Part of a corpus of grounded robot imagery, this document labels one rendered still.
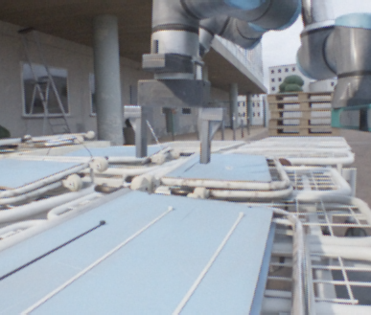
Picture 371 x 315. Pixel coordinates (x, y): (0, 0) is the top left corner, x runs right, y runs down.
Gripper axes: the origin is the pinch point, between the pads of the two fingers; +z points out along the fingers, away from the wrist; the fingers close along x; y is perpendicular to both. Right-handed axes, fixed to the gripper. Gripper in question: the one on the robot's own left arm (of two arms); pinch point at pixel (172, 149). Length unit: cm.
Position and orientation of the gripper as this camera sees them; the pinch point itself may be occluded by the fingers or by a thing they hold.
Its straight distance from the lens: 58.4
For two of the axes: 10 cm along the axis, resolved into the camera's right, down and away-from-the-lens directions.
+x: -9.4, -0.8, 3.4
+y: 3.4, -1.3, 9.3
